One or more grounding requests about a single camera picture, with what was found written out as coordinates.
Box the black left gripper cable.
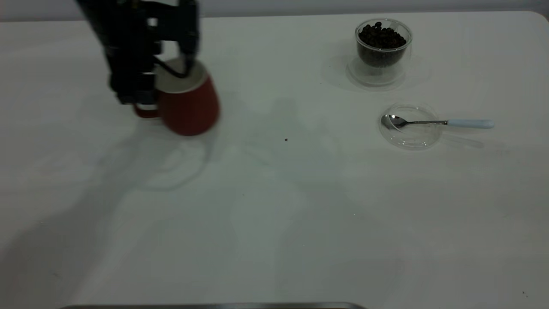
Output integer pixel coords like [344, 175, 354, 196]
[154, 56, 191, 79]

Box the clear glass saucer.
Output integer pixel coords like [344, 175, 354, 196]
[379, 103, 442, 150]

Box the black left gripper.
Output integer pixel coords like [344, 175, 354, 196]
[77, 0, 200, 106]

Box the metal spoon light-blue handle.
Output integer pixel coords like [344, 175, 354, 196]
[381, 114, 495, 131]

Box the clear double-wall glass cup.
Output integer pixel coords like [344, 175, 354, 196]
[347, 18, 413, 87]

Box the dark coffee beans pile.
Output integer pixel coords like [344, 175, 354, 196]
[358, 22, 407, 68]

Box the red ceramic mug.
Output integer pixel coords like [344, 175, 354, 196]
[134, 58, 220, 137]

